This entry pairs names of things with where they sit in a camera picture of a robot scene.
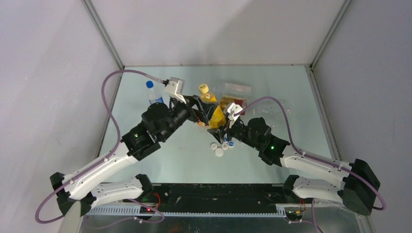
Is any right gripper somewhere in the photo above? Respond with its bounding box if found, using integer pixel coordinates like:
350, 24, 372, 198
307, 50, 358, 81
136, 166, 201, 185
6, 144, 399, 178
207, 115, 261, 151

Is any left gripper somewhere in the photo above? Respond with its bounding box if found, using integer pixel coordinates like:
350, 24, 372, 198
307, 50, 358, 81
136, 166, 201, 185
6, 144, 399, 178
159, 93, 218, 141

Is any plain white cap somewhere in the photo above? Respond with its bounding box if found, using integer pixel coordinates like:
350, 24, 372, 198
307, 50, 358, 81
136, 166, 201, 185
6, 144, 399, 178
214, 148, 224, 157

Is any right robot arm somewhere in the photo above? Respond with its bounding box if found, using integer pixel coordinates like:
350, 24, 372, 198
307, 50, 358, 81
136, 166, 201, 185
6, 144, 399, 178
214, 117, 380, 216

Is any solid blue cap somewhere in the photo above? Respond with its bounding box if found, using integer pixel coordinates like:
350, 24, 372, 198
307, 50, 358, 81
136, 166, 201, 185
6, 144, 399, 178
146, 81, 154, 89

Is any yellow cap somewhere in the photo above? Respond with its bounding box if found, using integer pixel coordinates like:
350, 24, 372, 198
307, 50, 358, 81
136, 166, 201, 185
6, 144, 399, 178
198, 83, 209, 95

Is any yellow label bottle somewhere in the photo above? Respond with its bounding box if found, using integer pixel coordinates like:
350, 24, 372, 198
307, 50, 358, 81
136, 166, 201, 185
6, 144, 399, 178
198, 83, 226, 129

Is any orange navy label bottle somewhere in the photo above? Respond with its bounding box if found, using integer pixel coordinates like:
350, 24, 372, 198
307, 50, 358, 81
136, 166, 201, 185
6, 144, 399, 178
197, 121, 207, 127

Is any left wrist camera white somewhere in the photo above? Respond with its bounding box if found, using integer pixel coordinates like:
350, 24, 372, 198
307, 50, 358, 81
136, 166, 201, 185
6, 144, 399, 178
164, 77, 187, 104

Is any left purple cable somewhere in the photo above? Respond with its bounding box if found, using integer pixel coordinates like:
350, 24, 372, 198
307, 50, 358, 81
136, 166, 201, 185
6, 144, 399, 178
34, 69, 166, 224

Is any white cap left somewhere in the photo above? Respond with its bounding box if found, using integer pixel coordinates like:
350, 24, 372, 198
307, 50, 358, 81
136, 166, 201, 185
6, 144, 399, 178
211, 143, 218, 150

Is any grey slotted cable duct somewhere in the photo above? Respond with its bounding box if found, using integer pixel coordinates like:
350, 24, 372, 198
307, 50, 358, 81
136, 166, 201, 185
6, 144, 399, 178
86, 205, 287, 217

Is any clear bottle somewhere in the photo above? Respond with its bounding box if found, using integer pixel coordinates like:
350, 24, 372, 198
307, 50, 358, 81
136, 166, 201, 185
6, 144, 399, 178
247, 101, 284, 118
213, 83, 252, 98

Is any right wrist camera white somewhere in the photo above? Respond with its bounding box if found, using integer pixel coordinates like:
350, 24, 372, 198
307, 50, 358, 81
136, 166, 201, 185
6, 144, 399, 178
223, 102, 243, 128

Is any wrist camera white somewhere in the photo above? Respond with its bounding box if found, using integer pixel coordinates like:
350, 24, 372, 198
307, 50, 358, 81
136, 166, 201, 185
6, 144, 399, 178
164, 77, 187, 104
223, 102, 243, 128

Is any clear bottle far back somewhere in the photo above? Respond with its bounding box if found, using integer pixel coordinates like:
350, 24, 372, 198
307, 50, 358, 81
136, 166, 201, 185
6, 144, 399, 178
213, 83, 252, 98

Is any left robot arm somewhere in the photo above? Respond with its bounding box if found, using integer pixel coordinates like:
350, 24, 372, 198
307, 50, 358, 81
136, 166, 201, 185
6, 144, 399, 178
50, 96, 219, 216

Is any red gold label bottle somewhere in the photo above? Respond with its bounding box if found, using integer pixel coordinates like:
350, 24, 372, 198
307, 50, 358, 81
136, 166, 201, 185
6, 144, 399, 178
219, 95, 248, 110

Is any clear bottle upper right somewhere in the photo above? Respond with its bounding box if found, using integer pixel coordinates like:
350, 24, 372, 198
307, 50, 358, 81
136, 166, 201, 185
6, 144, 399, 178
247, 101, 284, 118

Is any crushed blue label bottle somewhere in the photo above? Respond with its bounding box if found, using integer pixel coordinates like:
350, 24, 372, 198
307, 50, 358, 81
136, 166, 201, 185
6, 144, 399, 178
146, 86, 164, 104

